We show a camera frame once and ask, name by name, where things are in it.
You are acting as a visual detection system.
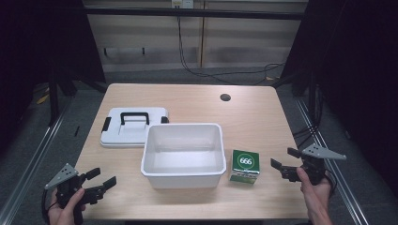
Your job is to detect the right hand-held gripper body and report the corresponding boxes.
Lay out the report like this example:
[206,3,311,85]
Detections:
[280,142,347,186]

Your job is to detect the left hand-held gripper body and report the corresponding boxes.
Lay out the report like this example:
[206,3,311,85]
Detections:
[44,162,107,225]

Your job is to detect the person's right hand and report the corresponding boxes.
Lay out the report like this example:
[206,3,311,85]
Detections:
[295,166,334,204]

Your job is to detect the person's left hand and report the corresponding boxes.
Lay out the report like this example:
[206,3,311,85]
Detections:
[46,187,87,225]

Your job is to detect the green and white box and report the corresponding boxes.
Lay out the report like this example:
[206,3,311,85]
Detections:
[228,148,261,186]

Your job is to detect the white plastic bin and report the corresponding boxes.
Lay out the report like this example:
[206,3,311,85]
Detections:
[140,122,227,190]

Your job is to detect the black metal stand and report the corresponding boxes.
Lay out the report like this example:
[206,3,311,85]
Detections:
[47,69,79,128]

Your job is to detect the black curtain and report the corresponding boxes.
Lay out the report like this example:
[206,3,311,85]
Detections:
[0,0,107,154]
[280,0,398,203]

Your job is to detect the black horizontal bar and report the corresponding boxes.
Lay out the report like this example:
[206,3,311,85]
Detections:
[84,6,307,22]

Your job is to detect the bundle of black cables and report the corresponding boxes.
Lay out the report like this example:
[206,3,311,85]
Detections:
[292,83,324,149]

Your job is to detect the metal floor rail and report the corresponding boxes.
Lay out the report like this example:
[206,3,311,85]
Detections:
[295,97,372,225]
[0,97,74,225]

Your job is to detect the left hand-held gripper cable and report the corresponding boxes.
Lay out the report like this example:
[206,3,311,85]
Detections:
[40,188,59,225]

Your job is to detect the white lid with black handle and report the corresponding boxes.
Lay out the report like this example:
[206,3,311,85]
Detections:
[99,106,171,149]

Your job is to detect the long black floor cable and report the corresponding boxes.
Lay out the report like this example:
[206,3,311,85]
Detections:
[176,15,286,86]

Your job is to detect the white wall outlet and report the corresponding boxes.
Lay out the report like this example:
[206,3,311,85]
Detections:
[170,0,195,9]

